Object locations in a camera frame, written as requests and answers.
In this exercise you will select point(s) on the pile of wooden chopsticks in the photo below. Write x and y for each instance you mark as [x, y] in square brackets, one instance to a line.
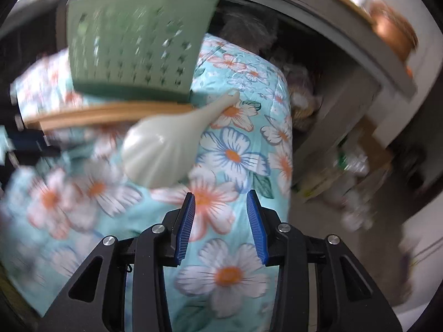
[103, 114]

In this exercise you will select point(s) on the heap of plastic trash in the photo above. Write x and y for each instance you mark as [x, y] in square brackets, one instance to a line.
[353, 169]

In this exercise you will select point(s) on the grey concrete kitchen counter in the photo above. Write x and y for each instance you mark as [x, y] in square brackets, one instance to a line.
[346, 41]

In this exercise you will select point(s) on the clear plastic bag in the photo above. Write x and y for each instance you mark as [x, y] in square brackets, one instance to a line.
[249, 27]

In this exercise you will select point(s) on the white plastic rice spoon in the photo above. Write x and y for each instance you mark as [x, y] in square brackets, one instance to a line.
[159, 152]

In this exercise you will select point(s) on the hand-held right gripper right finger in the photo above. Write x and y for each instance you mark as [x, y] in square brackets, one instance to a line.
[258, 230]

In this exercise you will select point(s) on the cardboard box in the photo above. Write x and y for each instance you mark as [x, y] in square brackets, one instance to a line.
[367, 141]

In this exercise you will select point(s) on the floral printed cloth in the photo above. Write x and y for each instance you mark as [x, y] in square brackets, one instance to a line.
[235, 121]

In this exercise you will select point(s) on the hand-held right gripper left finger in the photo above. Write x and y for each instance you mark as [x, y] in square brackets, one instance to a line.
[185, 230]

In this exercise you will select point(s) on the green perforated utensil basket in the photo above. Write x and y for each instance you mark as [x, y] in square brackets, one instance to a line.
[135, 41]

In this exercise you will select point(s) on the yellowish plastic bag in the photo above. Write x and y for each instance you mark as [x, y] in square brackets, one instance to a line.
[304, 100]

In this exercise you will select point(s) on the copper basin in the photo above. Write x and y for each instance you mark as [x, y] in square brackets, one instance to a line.
[391, 31]

